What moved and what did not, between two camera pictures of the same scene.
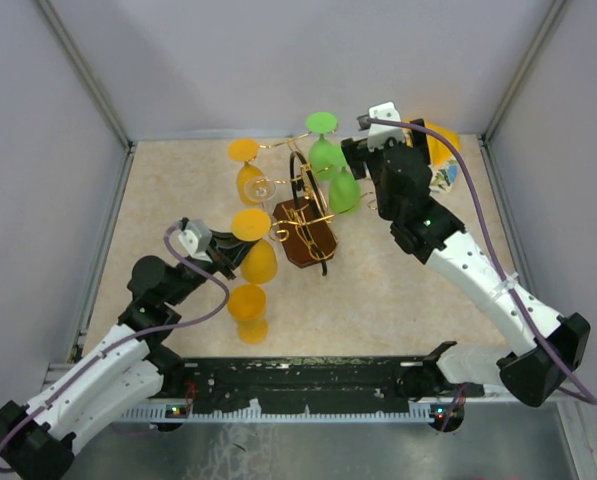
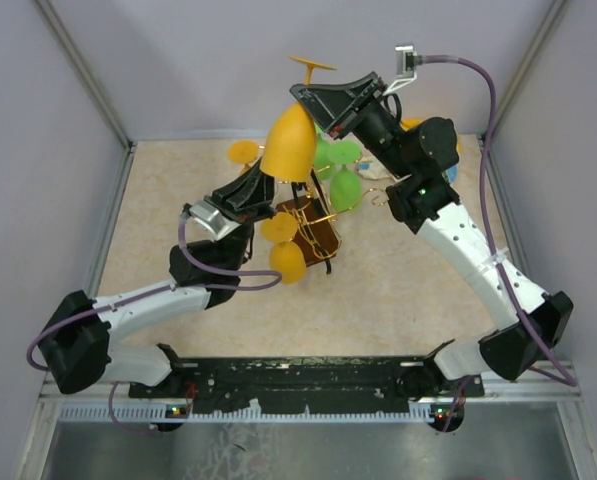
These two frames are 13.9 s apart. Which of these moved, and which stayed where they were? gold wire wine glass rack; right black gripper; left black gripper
Moved: right black gripper; left black gripper
Stayed: gold wire wine glass rack
